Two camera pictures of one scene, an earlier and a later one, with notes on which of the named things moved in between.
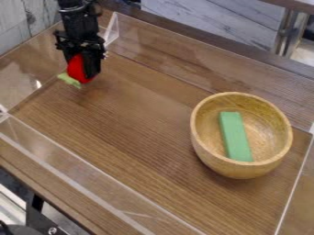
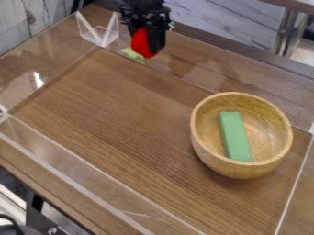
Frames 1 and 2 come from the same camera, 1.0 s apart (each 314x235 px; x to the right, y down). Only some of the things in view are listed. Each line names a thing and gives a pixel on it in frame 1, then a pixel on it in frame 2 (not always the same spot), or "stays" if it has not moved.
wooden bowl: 241,134 stays
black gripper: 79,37 to 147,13
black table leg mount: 37,219 stays
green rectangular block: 236,136 stays
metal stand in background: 292,30 stays
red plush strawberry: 75,75 to 141,50
